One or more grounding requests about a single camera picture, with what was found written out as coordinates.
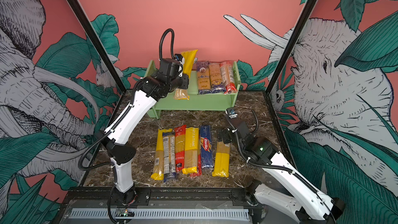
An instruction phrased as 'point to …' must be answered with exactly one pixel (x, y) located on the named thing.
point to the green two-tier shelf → (151, 69)
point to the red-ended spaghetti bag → (227, 71)
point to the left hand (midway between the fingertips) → (186, 73)
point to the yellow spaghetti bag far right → (222, 159)
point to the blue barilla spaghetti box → (206, 148)
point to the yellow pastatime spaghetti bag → (192, 141)
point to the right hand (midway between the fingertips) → (225, 124)
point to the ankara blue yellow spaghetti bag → (204, 84)
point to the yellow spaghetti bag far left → (158, 169)
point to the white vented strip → (222, 214)
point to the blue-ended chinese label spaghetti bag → (215, 79)
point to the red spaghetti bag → (180, 132)
